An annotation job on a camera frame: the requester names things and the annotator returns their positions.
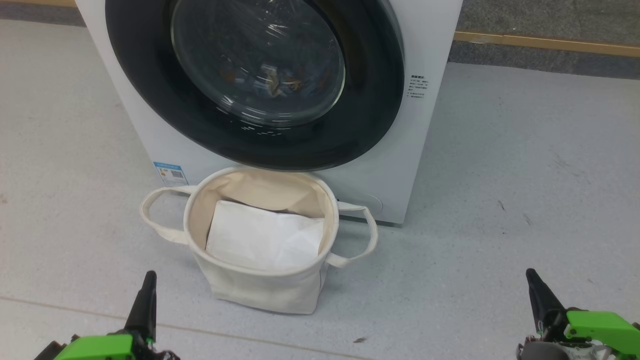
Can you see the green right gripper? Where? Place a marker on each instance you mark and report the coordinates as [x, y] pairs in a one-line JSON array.
[[600, 327]]

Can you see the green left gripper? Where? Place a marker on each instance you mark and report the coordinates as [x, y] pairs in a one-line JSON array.
[[95, 347]]

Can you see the blue patterned garment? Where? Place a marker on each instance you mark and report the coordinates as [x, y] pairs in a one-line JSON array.
[[272, 82]]

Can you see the cream canvas laundry basket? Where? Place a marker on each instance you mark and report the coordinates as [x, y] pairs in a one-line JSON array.
[[260, 290]]

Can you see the white basket liner cloth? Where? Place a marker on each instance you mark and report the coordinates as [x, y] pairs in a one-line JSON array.
[[260, 237]]

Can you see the white washing machine body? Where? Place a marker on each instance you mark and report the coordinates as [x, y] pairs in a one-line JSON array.
[[430, 150]]

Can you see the blue energy label sticker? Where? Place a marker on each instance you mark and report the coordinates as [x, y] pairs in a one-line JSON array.
[[171, 174]]

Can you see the round white filter cover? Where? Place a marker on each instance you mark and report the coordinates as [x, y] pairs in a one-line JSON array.
[[372, 205]]

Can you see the black text label sticker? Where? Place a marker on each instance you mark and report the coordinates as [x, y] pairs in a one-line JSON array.
[[418, 86]]

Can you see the wooden baseboard strip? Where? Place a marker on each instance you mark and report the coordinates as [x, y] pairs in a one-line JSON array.
[[550, 43]]

